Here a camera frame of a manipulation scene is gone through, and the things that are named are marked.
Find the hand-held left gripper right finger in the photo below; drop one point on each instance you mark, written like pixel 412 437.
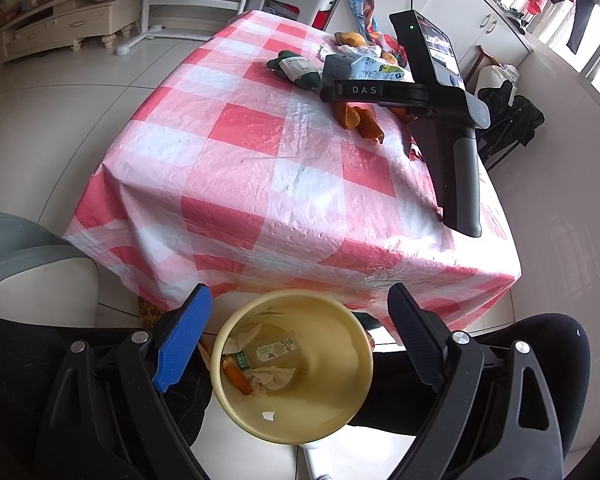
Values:
pixel 417 340

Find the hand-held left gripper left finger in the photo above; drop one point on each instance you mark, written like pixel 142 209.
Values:
pixel 180 345

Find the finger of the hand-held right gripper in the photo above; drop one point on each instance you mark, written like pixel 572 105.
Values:
pixel 370 91

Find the light blue milk carton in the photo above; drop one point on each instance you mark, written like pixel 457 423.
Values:
pixel 375 67

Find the orange peel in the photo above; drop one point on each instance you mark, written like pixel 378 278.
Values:
pixel 347 116
pixel 370 127
pixel 237 377

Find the small green label bottle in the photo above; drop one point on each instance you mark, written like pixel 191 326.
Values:
pixel 275 347

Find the yellow plastic trash bin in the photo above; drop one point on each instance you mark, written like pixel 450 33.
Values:
pixel 320 385

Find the red white snack wrapper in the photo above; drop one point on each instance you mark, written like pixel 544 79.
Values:
pixel 416 152

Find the yellow mango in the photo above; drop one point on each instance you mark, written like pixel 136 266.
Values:
pixel 387 56
pixel 351 38

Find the floral patterned cloth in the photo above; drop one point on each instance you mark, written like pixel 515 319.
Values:
pixel 152 312

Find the black folding chair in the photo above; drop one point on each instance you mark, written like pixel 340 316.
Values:
pixel 520 115

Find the white storage crate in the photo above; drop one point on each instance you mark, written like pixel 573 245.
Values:
pixel 322 17

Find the white bag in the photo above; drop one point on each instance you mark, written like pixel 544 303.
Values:
pixel 497 77

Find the green cloth pouch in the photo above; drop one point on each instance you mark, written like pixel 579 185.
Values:
pixel 279 60

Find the dark wooden chair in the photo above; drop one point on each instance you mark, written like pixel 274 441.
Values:
pixel 481 55

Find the person's right leg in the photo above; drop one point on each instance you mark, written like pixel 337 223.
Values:
pixel 545 340

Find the white cabinet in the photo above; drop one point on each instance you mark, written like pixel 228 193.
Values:
pixel 460 0

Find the red white checkered tablecloth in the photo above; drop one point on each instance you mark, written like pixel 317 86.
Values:
pixel 240 170

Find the grey white chair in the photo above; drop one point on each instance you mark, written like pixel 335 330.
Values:
pixel 30 280

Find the dark hanging clothes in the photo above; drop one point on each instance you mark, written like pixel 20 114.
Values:
pixel 580 20

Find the cream television cabinet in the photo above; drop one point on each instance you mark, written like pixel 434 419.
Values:
pixel 55 27

